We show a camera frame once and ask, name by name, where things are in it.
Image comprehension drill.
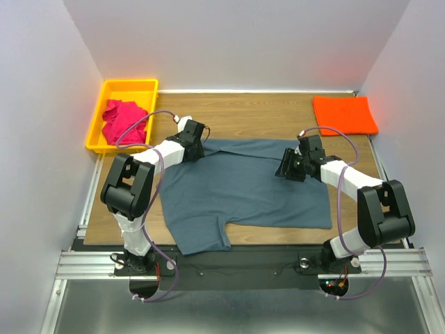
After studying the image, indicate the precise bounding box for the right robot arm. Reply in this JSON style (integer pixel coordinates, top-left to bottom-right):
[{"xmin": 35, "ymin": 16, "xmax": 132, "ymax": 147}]
[{"xmin": 275, "ymin": 132, "xmax": 416, "ymax": 273}]

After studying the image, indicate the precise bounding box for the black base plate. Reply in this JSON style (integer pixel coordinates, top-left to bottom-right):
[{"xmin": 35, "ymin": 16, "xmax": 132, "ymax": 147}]
[{"xmin": 110, "ymin": 245, "xmax": 361, "ymax": 293}]

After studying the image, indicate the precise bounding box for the folded orange t-shirt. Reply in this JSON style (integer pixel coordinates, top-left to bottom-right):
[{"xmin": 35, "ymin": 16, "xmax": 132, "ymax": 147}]
[{"xmin": 313, "ymin": 96, "xmax": 379, "ymax": 135}]

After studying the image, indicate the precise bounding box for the magenta t-shirt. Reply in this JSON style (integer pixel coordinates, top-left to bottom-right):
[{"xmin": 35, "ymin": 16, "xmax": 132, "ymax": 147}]
[{"xmin": 102, "ymin": 100, "xmax": 147, "ymax": 145}]

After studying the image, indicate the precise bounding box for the yellow plastic bin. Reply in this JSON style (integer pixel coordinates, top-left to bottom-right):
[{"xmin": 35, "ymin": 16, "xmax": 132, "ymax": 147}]
[{"xmin": 85, "ymin": 79, "xmax": 159, "ymax": 154}]

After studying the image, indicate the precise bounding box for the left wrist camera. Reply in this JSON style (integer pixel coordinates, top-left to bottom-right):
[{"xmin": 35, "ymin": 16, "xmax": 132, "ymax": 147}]
[{"xmin": 173, "ymin": 115, "xmax": 193, "ymax": 132}]

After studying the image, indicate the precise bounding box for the grey-blue t-shirt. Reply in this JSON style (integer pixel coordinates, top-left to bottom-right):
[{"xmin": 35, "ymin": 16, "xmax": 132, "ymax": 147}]
[{"xmin": 160, "ymin": 139, "xmax": 332, "ymax": 255}]

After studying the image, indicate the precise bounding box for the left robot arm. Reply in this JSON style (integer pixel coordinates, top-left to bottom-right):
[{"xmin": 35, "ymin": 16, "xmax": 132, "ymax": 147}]
[{"xmin": 100, "ymin": 116, "xmax": 206, "ymax": 275}]

